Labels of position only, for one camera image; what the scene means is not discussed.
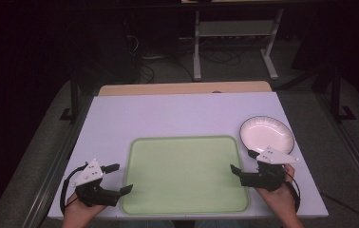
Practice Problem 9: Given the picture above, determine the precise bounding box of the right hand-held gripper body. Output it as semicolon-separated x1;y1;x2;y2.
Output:
239;145;300;192

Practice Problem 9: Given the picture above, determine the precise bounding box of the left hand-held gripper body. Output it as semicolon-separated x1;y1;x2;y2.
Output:
70;159;123;208

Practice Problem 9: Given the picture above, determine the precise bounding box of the person's right hand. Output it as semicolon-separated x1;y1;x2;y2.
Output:
255;163;299;220

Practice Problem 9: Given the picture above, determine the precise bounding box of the person's left hand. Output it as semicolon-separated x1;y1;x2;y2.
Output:
62;193;107;223

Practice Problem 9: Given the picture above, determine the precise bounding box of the white plate with dark rim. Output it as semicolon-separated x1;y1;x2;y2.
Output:
238;115;296;157

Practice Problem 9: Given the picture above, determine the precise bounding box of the green tray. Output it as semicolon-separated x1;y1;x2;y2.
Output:
120;135;252;217

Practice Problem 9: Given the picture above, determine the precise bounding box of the black metal stand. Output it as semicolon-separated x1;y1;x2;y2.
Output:
59;70;81;125
329;66;357;122

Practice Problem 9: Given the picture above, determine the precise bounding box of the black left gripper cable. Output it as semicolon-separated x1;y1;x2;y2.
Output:
59;162;89;217

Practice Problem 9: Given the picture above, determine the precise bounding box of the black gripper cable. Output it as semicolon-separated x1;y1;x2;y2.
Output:
282;164;302;213
59;162;89;217

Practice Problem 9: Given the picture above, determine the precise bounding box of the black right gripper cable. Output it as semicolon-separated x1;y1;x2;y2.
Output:
282;164;302;213

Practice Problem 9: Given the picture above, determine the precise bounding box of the aluminium rail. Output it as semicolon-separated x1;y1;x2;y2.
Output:
21;94;94;228
316;94;359;207

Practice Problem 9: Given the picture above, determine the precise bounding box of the black floor cable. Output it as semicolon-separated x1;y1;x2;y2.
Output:
319;191;359;228

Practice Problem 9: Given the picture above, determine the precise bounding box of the tangle of black floor cables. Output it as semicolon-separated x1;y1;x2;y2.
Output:
123;15;242;84

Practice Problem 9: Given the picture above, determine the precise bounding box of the white metal desk frame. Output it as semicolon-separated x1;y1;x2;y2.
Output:
192;8;286;82

